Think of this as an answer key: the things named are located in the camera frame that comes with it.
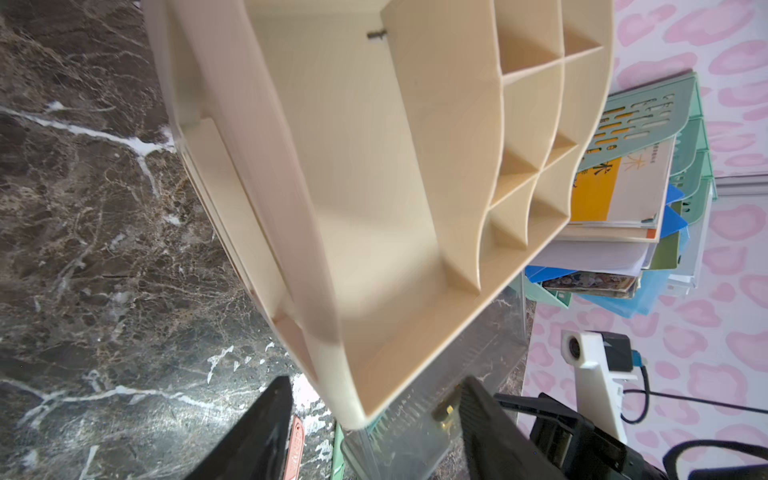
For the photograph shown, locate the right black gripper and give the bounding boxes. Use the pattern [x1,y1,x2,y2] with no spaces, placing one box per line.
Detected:
[494,393,667,479]

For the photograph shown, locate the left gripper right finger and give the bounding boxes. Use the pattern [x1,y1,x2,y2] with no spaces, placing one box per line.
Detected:
[458,376,564,480]

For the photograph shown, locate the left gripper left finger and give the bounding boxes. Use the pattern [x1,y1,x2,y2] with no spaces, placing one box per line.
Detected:
[186,376,293,480]

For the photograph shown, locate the transparent grey drawer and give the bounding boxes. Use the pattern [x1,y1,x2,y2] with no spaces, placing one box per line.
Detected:
[340,278,535,479]

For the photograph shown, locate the beige desktop drawer organizer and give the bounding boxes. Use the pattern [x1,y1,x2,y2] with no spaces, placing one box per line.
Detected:
[141,0,614,429]

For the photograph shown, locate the right pink fruit knife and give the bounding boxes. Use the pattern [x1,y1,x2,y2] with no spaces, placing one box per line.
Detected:
[282,416,306,480]

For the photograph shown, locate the left green fruit knife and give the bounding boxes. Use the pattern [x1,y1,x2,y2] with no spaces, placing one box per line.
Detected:
[331,422,346,480]

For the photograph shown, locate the blue folders in rack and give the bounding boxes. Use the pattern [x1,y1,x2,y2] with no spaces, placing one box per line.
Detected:
[524,185,690,318]

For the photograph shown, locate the yellow cover book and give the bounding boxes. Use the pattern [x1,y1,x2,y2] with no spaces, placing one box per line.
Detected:
[558,139,675,244]

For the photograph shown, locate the green file organizer rack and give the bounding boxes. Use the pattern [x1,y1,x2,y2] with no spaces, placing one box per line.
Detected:
[531,72,717,299]

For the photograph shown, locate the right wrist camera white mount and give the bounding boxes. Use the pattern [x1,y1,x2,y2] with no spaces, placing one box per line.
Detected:
[561,330,641,443]

